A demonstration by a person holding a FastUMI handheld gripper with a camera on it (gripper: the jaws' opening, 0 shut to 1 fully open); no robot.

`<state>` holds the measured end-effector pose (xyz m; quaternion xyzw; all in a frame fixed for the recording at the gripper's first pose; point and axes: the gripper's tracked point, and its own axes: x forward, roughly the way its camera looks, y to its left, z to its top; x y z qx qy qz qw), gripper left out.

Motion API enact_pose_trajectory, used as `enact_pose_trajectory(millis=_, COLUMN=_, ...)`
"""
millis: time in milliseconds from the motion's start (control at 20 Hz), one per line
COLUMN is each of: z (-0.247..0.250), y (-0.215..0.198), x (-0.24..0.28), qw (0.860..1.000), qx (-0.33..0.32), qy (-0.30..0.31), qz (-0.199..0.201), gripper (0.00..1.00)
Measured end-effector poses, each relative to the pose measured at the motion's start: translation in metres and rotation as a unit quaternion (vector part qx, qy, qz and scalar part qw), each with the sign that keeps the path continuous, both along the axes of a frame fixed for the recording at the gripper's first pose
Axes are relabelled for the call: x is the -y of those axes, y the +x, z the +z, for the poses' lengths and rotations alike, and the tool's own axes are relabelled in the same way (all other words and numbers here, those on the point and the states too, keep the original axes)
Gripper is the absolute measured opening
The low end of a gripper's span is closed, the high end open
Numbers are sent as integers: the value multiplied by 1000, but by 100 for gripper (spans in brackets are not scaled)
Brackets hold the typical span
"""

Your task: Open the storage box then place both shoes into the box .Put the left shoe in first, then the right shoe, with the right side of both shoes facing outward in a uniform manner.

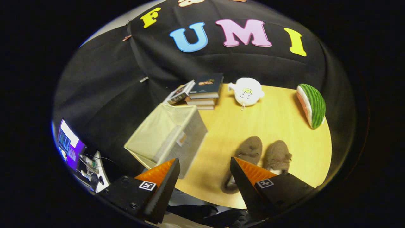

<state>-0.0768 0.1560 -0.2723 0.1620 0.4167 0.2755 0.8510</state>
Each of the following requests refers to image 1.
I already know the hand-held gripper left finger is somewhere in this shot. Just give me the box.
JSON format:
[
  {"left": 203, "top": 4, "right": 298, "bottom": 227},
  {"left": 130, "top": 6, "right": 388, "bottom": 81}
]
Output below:
[{"left": 97, "top": 158, "right": 181, "bottom": 225}]

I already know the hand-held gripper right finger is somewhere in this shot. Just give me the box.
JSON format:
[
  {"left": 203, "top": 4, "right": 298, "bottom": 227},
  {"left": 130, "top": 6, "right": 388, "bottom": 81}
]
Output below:
[{"left": 230, "top": 157, "right": 317, "bottom": 222}]

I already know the brown fuzzy shoe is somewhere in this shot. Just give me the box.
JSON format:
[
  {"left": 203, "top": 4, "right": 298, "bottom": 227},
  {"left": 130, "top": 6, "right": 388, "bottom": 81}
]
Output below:
[
  {"left": 221, "top": 136, "right": 263, "bottom": 194},
  {"left": 263, "top": 140, "right": 292, "bottom": 175}
]

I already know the grey fabric storage box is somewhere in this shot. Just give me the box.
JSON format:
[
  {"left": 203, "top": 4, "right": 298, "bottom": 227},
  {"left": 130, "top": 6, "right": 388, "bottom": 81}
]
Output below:
[{"left": 124, "top": 103, "right": 208, "bottom": 179}]

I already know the white plush toy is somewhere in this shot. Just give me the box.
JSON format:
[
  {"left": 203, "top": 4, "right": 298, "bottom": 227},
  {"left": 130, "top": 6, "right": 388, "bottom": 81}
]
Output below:
[{"left": 228, "top": 77, "right": 265, "bottom": 111}]

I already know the brown cover book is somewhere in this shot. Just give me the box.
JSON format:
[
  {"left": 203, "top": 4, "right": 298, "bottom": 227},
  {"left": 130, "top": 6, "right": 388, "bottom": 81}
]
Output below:
[{"left": 184, "top": 96, "right": 219, "bottom": 106}]

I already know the white portrait cover book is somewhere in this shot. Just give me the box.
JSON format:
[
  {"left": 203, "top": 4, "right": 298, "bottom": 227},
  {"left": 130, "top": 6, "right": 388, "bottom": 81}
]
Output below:
[{"left": 163, "top": 80, "right": 196, "bottom": 105}]

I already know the watermelon slice plush toy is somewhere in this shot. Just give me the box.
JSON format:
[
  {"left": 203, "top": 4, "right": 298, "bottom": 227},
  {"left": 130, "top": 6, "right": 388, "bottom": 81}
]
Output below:
[{"left": 296, "top": 83, "right": 326, "bottom": 130}]

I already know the dark blue hardcover book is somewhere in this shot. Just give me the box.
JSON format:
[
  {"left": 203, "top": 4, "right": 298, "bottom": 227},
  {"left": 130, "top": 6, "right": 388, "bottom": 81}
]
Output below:
[{"left": 189, "top": 73, "right": 224, "bottom": 99}]

